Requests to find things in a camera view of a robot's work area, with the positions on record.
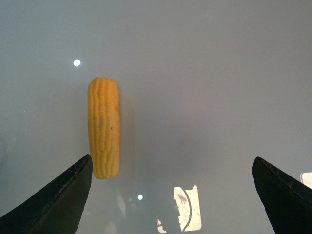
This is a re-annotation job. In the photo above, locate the yellow corn cob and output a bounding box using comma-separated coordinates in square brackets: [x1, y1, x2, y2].
[87, 77, 120, 179]

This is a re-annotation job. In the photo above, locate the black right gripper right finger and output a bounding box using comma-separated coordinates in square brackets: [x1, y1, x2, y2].
[252, 157, 312, 234]

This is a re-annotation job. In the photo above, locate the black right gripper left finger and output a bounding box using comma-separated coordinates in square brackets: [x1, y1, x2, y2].
[0, 155, 93, 234]

